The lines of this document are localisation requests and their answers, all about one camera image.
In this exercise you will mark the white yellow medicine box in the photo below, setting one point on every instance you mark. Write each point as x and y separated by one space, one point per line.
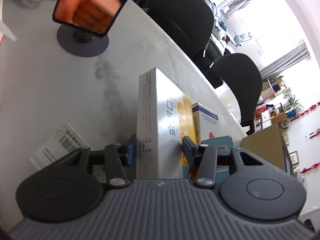
160 120

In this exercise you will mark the black smartphone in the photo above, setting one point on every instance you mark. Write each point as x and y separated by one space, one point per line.
95 2

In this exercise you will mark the blue medicine box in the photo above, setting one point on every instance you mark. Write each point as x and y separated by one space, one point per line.
212 140

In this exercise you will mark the small white navy medicine box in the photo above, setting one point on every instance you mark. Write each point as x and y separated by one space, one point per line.
205 120

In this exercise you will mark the black round phone stand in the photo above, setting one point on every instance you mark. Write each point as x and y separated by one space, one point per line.
85 45

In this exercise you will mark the grey sofa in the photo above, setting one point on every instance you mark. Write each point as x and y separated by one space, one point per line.
220 30

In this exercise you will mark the white green medicine box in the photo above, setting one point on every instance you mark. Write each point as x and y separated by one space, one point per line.
55 145

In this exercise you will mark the potted green plant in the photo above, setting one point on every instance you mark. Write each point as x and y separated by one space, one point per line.
292 100

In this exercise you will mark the white office chair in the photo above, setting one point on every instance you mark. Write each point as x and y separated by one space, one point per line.
241 37

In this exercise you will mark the brown cardboard box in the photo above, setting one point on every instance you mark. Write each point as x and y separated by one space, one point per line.
265 145

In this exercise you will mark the black chair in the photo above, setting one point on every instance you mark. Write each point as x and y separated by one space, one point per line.
237 80
180 25

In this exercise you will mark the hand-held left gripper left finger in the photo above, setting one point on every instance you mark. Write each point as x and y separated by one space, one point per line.
131 152

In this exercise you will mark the red Chinese knot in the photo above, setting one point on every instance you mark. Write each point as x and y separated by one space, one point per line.
312 133

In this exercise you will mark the small framed cartoon picture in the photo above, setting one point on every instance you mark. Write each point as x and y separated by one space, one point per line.
293 158

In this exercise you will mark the wooden shelf cabinet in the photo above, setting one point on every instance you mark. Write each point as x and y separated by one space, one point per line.
270 110

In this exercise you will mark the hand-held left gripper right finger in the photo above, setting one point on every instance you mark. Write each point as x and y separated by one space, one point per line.
188 152

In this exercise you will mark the grey curtain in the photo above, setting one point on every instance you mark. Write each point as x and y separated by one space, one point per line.
285 60

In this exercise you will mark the white marble desktop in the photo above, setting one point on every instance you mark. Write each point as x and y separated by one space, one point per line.
50 92

